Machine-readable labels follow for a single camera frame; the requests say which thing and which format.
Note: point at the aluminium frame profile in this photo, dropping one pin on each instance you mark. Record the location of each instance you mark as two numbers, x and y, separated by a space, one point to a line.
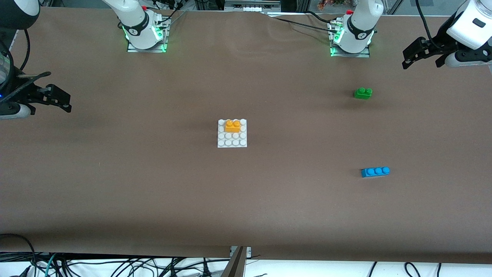
11 42

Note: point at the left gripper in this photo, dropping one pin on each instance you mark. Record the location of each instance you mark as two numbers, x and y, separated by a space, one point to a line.
437 45

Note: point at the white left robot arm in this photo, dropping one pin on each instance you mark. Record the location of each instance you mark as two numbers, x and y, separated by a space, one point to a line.
361 23

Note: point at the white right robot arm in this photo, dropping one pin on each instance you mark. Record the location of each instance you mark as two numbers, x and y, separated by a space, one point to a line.
134 23

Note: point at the white studded base plate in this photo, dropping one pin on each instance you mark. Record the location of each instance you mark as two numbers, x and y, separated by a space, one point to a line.
232 140

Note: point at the yellow two-stud block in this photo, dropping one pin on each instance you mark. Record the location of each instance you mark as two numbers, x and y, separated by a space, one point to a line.
233 126

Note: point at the blue three-stud block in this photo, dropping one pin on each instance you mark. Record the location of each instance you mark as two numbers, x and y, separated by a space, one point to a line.
375 172

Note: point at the white power strip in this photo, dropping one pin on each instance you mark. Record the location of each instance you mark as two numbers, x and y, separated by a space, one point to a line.
251 5

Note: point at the grey metal beam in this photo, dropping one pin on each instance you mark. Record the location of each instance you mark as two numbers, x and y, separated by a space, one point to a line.
235 265

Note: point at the silver metal bracket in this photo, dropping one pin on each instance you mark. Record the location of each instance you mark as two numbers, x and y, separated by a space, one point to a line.
249 252

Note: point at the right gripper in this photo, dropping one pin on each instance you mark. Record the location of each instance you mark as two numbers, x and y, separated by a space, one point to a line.
24 95

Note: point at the green two-stud block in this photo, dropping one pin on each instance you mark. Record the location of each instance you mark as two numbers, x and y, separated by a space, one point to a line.
363 93

